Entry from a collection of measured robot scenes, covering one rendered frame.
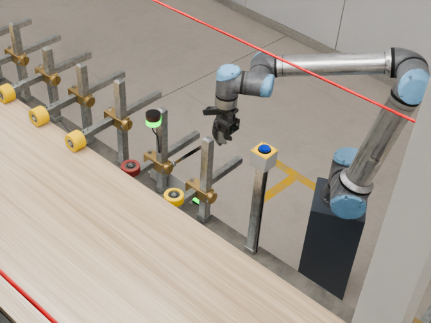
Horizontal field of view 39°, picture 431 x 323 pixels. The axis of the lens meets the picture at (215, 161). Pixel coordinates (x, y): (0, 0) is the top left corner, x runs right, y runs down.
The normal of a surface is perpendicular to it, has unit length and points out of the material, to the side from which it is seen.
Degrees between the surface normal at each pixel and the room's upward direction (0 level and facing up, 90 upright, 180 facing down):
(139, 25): 0
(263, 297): 0
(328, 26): 90
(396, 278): 90
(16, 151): 0
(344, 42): 90
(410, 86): 82
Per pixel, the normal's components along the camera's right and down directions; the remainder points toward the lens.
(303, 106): 0.05, -0.77
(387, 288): -0.66, 0.46
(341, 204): -0.17, 0.69
